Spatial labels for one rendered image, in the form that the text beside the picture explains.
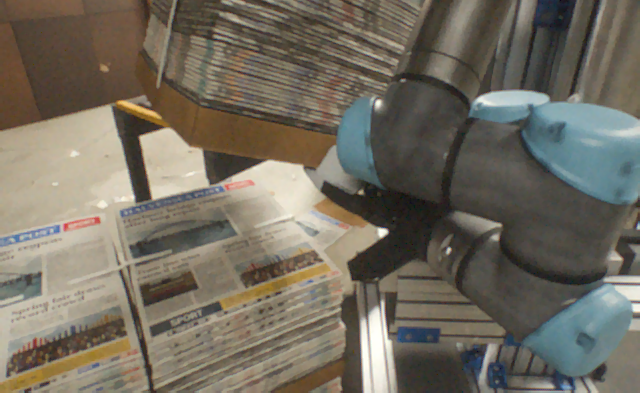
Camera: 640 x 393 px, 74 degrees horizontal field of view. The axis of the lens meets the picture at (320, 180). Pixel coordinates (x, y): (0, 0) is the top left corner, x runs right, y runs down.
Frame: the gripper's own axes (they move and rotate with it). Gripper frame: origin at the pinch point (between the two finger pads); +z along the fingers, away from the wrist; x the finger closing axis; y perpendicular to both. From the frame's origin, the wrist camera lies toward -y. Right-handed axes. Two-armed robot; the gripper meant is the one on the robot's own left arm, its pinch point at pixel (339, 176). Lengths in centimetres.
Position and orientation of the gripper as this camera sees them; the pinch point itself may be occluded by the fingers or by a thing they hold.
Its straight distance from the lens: 58.6
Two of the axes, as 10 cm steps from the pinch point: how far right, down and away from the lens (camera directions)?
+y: 3.2, -9.1, -2.7
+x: -8.1, -1.1, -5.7
